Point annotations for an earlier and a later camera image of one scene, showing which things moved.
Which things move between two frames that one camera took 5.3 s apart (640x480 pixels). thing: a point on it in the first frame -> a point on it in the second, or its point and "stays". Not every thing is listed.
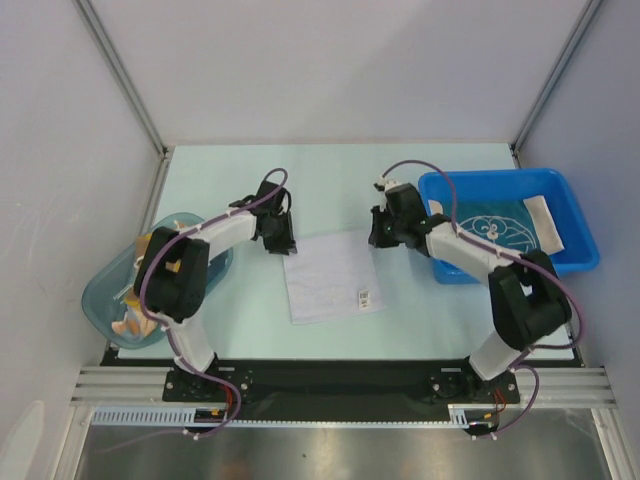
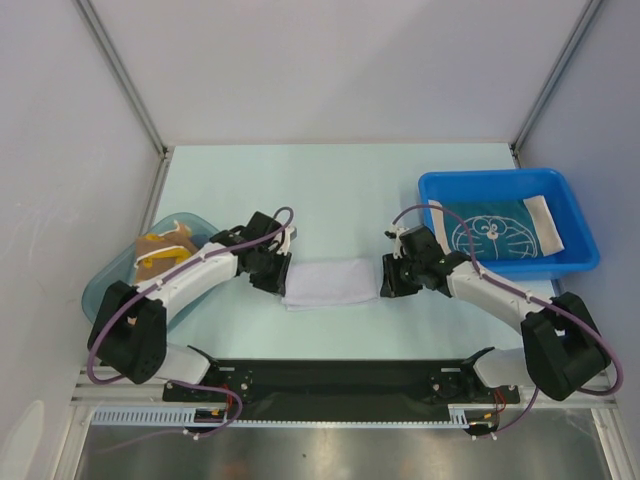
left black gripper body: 280,237 -> 269,271
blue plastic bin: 516,184 stays
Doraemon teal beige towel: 521,223 stays
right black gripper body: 381,231 -> 393,277
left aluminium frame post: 123,74 stays
